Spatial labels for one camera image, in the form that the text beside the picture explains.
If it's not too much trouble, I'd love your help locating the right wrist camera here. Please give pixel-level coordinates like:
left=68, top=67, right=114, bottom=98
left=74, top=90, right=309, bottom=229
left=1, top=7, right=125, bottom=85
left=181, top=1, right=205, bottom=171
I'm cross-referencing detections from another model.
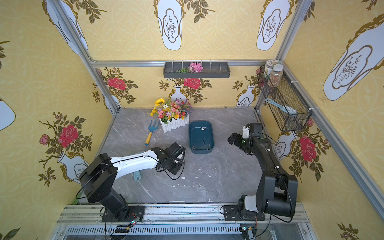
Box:
left=242, top=126, right=250, bottom=139

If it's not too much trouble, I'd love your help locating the dark wall shelf tray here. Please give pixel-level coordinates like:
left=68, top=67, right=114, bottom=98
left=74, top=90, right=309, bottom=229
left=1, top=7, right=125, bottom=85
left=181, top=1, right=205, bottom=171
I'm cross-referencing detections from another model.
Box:
left=163, top=61, right=231, bottom=79

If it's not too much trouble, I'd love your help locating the glass jar behind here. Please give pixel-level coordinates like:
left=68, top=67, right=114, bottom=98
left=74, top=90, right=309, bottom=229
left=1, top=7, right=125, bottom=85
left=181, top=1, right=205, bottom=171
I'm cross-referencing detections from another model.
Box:
left=264, top=60, right=282, bottom=78

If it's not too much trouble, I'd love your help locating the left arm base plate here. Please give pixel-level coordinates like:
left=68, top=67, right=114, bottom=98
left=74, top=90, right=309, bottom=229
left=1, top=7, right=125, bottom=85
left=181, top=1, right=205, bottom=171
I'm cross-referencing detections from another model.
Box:
left=102, top=205, right=145, bottom=223

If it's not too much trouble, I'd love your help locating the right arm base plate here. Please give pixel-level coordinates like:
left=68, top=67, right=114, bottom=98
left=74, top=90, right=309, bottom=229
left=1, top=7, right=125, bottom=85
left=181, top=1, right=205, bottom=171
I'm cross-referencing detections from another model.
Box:
left=220, top=205, right=266, bottom=222

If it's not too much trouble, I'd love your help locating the light blue dustpan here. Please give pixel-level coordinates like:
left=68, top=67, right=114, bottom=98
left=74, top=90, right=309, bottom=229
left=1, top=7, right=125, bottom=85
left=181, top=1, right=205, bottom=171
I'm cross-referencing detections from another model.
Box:
left=134, top=171, right=142, bottom=182

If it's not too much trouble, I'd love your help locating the pink flower on shelf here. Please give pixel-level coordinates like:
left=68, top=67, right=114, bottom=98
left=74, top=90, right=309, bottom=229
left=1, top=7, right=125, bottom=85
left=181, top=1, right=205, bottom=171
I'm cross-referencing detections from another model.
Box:
left=188, top=62, right=204, bottom=73

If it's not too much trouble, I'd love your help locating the blue white brush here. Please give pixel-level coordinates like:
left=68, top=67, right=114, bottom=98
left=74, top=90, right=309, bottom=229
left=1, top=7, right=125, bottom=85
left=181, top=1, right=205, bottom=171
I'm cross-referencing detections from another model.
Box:
left=265, top=99, right=298, bottom=115

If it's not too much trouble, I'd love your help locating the blue yellow garden fork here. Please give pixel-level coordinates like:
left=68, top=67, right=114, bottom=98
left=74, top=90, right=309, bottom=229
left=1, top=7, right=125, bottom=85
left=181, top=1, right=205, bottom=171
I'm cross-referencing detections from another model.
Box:
left=145, top=121, right=160, bottom=146

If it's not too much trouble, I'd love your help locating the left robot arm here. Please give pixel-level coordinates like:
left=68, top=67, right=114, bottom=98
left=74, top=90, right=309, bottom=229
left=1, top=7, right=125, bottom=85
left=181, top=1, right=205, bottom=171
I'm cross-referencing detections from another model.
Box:
left=79, top=143, right=186, bottom=220

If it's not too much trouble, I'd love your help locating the teal plastic storage box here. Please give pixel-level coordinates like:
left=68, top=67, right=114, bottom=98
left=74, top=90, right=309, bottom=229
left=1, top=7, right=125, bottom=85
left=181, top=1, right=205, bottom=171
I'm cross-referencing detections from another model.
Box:
left=189, top=121, right=215, bottom=154

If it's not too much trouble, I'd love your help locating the black wire mesh basket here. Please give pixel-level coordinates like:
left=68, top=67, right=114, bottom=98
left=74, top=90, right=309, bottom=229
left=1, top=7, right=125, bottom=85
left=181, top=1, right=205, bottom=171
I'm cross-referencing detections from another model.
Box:
left=258, top=66, right=312, bottom=132

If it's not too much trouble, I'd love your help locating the flower pot white fence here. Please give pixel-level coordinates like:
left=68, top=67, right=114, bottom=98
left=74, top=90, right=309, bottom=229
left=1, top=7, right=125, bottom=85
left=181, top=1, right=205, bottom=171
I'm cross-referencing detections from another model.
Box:
left=149, top=98, right=193, bottom=133

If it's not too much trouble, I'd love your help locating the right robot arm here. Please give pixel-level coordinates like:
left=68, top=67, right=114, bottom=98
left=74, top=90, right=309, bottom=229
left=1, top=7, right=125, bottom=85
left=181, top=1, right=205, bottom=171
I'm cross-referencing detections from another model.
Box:
left=228, top=123, right=298, bottom=219

